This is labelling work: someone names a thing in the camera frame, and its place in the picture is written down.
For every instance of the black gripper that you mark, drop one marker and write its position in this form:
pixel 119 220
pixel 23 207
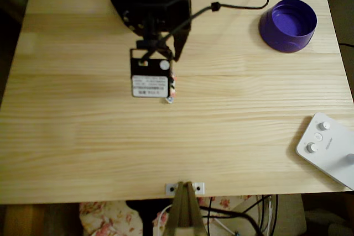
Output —
pixel 181 43

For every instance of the small floral patterned packet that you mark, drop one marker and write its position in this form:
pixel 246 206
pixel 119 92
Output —
pixel 170 100

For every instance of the purple plastic bowl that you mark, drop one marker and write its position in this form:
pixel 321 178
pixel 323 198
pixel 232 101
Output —
pixel 287 43

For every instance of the white control box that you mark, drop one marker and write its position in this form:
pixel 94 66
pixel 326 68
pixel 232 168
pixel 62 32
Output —
pixel 329 158

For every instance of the floral patterned cloth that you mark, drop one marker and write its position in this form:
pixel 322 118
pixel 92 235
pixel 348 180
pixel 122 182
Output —
pixel 110 219

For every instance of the white metal bracket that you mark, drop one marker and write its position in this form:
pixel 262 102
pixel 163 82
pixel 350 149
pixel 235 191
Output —
pixel 198 188

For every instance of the tan camera stand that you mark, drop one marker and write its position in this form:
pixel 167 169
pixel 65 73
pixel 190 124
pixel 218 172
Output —
pixel 184 214

